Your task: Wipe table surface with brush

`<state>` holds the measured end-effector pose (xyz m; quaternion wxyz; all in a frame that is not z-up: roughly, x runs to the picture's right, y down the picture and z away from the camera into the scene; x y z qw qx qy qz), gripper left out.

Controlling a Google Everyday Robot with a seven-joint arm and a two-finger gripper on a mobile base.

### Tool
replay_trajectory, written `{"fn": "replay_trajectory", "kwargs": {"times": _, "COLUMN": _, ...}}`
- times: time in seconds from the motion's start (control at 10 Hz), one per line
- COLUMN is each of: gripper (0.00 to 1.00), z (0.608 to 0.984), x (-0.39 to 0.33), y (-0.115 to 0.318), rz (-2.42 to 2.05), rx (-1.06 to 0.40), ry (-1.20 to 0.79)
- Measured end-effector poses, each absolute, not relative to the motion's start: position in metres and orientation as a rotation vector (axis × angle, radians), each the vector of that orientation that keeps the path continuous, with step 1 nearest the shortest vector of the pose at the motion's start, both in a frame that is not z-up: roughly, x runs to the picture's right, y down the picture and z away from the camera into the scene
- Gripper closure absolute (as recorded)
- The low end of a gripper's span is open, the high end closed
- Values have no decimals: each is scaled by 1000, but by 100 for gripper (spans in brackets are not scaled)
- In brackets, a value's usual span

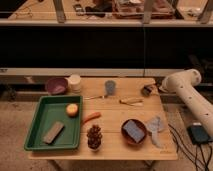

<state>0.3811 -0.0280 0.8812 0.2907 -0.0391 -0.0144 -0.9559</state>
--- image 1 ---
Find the crumpled blue grey cloth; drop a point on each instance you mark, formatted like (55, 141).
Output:
(154, 126)

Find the purple bowl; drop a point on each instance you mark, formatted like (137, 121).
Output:
(56, 86)

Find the grey blue cup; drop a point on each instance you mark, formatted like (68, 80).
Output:
(110, 87)

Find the grey sponge block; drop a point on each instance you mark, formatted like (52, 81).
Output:
(52, 133)

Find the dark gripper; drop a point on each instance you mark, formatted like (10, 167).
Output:
(147, 90)

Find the brown pine cone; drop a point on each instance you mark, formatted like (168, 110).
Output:
(94, 136)

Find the brown wooden bowl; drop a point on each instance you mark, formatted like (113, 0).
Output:
(127, 138)

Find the wooden handled brush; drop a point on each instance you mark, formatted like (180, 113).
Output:
(132, 101)

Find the yellow apple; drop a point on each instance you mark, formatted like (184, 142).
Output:
(72, 110)

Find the wooden folding table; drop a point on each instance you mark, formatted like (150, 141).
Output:
(113, 114)

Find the blue grey sponge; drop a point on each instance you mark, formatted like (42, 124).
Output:
(134, 131)

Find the white cup stack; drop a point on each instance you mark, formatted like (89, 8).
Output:
(75, 82)

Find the cluttered background shelf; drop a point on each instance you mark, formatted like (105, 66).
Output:
(108, 13)

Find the black power adapter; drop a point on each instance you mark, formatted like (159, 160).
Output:
(198, 135)

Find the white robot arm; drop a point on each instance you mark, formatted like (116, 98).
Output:
(183, 85)

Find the green plastic tray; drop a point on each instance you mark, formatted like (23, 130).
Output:
(49, 110)

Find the orange carrot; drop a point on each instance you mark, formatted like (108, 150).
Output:
(90, 117)

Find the small metal spoon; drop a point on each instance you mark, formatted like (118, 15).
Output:
(95, 97)

